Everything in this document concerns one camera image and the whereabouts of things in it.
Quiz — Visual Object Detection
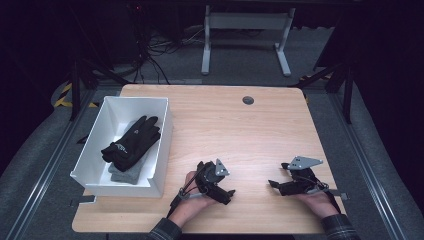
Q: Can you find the white metal desk frame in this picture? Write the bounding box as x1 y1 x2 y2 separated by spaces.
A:
200 4 297 78

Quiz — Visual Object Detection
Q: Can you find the aluminium rail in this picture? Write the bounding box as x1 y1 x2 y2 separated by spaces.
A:
5 89 98 240
327 91 407 240

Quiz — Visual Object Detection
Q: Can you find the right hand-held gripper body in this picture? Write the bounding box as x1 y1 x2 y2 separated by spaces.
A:
278 155 350 201

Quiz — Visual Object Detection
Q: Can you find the bundle of black cables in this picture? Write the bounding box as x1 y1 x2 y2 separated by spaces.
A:
131 3 205 85

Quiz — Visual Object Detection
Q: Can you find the black metal stand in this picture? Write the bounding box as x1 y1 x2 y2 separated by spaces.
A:
289 61 355 125
68 57 132 122

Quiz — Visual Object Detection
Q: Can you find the white box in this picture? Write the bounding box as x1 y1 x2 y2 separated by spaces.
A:
69 95 174 198

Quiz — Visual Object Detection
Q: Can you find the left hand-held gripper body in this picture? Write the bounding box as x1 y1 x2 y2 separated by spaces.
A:
179 158 231 202

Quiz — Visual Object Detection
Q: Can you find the black wrist strap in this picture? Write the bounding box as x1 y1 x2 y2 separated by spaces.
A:
167 166 205 218
328 195 343 215

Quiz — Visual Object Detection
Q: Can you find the person's left hand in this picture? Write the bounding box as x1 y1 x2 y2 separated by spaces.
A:
168 170 218 229

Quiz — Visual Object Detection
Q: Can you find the person's right hand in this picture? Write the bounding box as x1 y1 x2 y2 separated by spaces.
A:
294 192 340 220

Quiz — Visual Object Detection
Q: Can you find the yellow black floor tape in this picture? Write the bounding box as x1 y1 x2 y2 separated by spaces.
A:
53 82 100 109

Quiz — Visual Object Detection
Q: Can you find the black glove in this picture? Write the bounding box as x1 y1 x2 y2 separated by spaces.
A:
111 151 148 173
100 115 162 169

